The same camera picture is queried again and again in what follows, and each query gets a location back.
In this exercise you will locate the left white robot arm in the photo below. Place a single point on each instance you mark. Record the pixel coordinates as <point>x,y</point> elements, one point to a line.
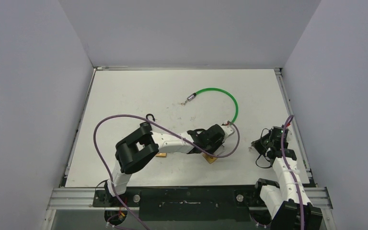
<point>136,150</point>

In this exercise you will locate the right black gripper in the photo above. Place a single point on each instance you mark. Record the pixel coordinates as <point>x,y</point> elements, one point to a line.
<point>264,144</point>

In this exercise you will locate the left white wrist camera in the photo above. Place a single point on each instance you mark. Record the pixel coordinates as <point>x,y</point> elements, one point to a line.
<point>228,130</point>

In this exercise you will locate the long-shackle brass padlock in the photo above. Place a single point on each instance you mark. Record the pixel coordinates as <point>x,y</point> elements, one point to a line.
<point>211,158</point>

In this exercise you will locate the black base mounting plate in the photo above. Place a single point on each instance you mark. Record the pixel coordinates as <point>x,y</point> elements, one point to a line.
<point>187,203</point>

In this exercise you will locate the black padlock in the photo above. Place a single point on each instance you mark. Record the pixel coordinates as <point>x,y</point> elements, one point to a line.
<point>150,117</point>

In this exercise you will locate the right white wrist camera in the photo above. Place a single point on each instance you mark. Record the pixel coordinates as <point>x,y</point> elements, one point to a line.
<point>285,133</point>

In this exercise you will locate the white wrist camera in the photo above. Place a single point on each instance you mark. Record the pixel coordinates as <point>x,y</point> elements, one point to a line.
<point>285,133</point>
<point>228,130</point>

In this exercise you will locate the short brass padlock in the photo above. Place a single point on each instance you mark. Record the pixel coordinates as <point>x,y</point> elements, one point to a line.
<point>161,155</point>

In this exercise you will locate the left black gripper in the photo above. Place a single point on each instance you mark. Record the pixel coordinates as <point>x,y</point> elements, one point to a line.
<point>219,143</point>

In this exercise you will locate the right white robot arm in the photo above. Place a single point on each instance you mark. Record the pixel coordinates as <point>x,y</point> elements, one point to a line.
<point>289,207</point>

